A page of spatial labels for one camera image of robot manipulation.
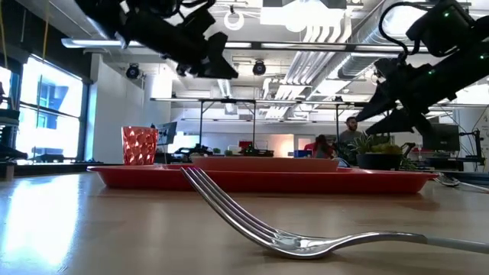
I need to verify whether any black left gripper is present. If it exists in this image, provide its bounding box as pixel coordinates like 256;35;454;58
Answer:
125;8;240;80

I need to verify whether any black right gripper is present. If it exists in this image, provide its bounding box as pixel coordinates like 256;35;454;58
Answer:
355;52;465;136

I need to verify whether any silver metal fork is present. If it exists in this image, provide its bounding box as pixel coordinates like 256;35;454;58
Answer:
180;166;489;260

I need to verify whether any red faceted plastic cup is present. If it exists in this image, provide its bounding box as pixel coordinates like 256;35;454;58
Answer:
121;126;159;167

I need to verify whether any orange round plate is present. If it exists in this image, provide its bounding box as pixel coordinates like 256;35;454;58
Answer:
190;156;340;173

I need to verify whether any red plastic tray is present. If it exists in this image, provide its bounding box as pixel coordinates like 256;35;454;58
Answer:
86;163;439;195

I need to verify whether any person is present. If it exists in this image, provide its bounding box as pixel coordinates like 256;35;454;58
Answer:
304;134;334;160
338;116;364;144

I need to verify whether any potted succulent plant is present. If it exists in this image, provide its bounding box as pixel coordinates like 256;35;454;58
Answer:
345;133;417;171

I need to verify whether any black ceiling spotlight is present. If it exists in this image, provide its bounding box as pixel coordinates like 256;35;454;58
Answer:
125;63;141;80
251;59;267;76

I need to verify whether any black computer monitor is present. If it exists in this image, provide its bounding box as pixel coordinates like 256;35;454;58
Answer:
422;123;461;152

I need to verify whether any grey computer monitor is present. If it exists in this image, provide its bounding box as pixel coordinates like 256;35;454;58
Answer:
155;121;178;147

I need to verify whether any long ceiling light bar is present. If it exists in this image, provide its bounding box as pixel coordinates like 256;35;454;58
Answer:
60;37;421;53

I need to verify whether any white ring ceiling lamp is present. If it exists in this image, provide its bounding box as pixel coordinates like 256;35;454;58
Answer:
222;10;246;32

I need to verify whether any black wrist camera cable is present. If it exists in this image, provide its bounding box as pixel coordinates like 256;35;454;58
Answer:
377;1;421;58

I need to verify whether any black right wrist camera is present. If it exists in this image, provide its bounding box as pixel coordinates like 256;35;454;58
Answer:
405;0;477;58

